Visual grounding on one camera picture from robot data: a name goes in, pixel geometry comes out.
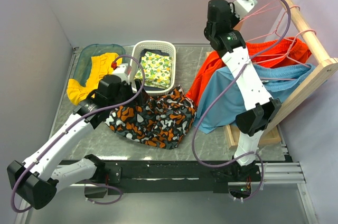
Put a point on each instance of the camouflage patterned shorts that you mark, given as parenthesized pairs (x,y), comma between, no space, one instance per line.
(161,122)

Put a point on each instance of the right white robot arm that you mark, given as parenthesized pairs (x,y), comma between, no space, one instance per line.
(229,44)

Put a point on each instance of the orange shorts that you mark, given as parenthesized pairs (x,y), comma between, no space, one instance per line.
(213,63)

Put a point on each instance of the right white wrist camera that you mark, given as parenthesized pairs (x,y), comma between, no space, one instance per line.
(243,7)

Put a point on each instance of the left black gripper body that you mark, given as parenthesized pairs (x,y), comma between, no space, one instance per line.
(125,93)

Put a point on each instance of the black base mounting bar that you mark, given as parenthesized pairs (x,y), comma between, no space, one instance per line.
(174,176)

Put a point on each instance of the lemon print folded cloth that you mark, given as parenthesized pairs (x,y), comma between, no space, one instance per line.
(155,69)

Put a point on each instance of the pink hanger holding blue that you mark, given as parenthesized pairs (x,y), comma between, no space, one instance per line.
(286,75)

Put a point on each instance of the light blue shorts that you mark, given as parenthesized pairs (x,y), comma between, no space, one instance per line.
(231,103)

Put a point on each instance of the yellow shorts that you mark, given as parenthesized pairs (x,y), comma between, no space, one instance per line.
(101,66)

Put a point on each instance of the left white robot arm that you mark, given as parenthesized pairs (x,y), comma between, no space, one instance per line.
(37,179)

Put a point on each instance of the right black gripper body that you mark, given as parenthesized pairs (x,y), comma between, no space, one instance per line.
(233,18)

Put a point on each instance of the white plastic basket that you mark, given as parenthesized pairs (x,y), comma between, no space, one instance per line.
(157,65)

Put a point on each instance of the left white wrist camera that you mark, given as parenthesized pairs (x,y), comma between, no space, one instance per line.
(122,71)

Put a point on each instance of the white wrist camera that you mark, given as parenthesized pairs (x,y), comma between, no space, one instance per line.
(243,7)
(122,71)

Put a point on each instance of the pink hanger holding orange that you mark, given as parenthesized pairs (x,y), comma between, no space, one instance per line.
(290,51)

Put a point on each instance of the wooden clothes rack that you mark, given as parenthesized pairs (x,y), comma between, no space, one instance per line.
(327,66)

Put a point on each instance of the aluminium rail frame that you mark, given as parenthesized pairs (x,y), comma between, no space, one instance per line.
(274,173)

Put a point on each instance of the teal plastic bin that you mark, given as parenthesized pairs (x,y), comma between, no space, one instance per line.
(83,65)

